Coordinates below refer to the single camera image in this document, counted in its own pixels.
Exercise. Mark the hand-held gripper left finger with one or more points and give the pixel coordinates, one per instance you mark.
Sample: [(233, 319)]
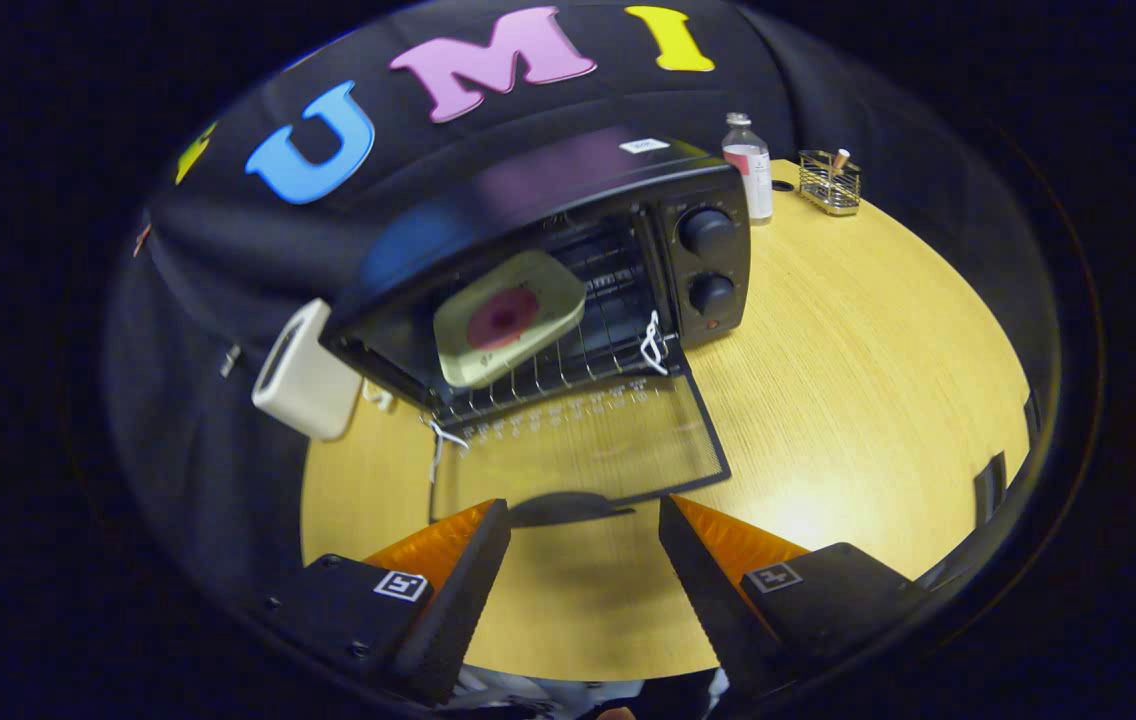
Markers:
[(463, 600)]

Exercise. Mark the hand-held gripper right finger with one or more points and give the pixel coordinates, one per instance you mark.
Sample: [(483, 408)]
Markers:
[(703, 600)]

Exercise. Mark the pink round food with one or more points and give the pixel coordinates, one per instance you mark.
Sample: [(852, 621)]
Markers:
[(503, 318)]

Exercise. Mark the cream square plate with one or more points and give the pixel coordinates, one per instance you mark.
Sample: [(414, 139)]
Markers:
[(548, 285)]

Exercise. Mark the black toaster oven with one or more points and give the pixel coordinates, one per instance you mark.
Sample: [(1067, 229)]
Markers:
[(718, 270)]

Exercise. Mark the white toaster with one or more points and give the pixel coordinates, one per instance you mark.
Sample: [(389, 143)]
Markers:
[(313, 390)]

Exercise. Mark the person's patterned clothing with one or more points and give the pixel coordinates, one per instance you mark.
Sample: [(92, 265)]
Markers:
[(488, 685)]

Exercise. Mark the white power plug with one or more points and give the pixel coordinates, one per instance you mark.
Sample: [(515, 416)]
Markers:
[(378, 396)]

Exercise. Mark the black chair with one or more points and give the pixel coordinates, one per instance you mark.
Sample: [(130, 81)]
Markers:
[(988, 485)]

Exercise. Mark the clear plastic bottle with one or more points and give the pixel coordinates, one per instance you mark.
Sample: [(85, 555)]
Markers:
[(753, 180)]

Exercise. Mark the pink white tube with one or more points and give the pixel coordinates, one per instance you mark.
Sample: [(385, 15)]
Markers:
[(840, 158)]

